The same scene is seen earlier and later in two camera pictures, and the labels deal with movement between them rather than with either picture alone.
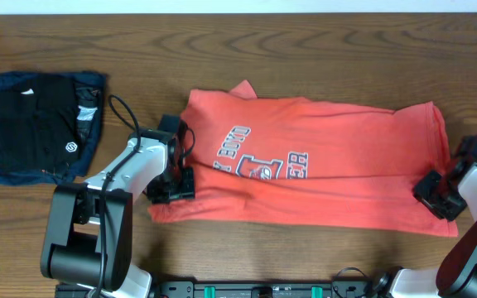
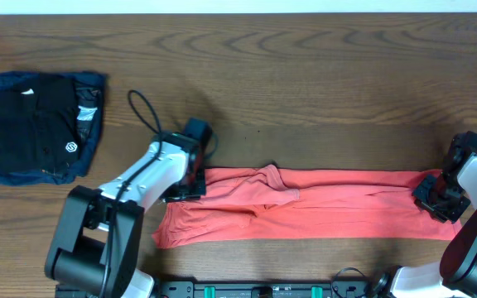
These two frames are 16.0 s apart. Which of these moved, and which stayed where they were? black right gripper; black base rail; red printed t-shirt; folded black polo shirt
Moved: red printed t-shirt
Stayed: folded black polo shirt; black right gripper; black base rail
